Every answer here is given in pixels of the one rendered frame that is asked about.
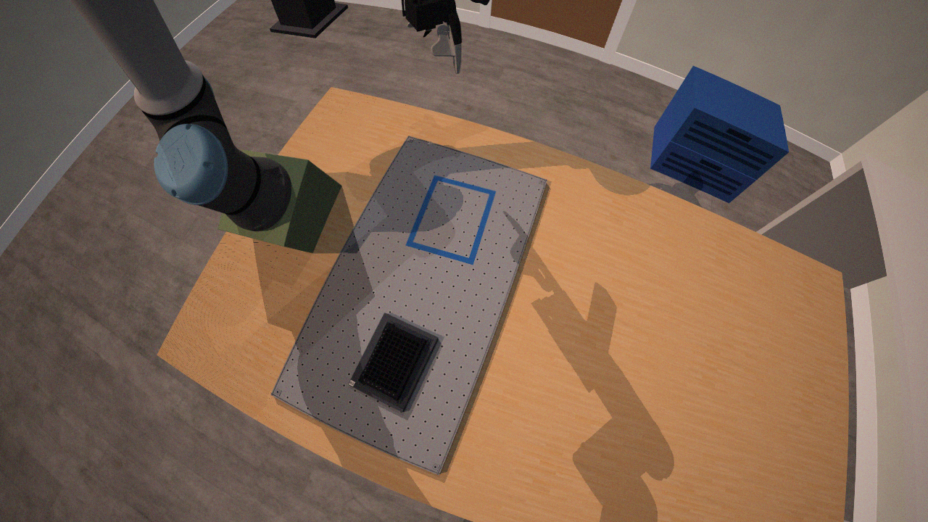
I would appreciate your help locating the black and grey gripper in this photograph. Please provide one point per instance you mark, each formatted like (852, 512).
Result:
(424, 15)

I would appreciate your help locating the blue tape outline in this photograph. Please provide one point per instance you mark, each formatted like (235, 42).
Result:
(479, 234)

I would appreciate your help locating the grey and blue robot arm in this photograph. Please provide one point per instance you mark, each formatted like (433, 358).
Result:
(197, 161)

